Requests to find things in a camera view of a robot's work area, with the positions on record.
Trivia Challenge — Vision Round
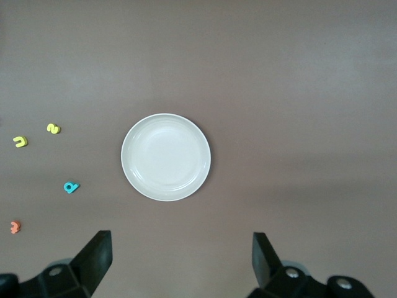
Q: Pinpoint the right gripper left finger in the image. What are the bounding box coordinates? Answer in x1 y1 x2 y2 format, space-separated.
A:
0 230 112 298

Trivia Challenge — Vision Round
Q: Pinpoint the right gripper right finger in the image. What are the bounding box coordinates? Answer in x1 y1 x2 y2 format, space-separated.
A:
249 232 373 298

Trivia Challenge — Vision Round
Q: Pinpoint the beige round plate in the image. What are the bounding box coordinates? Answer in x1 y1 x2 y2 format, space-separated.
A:
120 112 212 202

